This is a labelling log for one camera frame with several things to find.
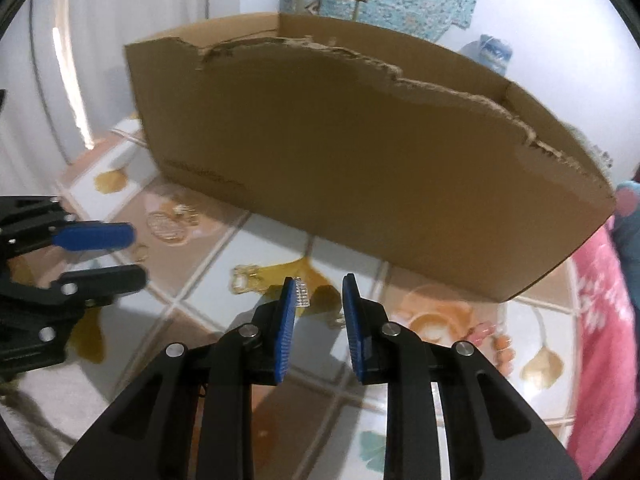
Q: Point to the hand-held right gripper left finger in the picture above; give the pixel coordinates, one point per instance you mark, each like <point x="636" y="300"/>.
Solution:
<point x="282" y="330"/>

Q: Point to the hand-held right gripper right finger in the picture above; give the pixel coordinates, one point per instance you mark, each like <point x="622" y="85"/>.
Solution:
<point x="352" y="330"/>

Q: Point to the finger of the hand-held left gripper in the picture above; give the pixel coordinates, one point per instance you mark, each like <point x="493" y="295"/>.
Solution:
<point x="105" y="282"/>
<point x="95" y="237"/>

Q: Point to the clear rhinestone clip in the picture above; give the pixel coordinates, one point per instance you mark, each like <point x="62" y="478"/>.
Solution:
<point x="302" y="294"/>

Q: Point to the brown cardboard box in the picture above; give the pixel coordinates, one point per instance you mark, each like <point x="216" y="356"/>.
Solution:
<point x="350" y="160"/>

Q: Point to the white fluffy blanket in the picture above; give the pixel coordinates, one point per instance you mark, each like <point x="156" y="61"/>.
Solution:
<point x="45" y="410"/>

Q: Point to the tile-patterned tablecloth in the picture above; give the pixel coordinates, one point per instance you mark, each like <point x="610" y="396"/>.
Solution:
<point x="210" y="270"/>

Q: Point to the white curtain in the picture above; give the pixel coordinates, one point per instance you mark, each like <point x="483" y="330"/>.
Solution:
<point x="125" y="35"/>

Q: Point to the pink blanket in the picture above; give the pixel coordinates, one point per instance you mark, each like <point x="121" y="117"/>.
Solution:
<point x="597" y="350"/>

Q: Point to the blue plush pillow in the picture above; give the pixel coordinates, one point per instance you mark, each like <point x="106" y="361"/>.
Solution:
<point x="627" y="200"/>

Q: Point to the blue water bottle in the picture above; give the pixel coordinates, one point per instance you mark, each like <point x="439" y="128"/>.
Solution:
<point x="492" y="55"/>

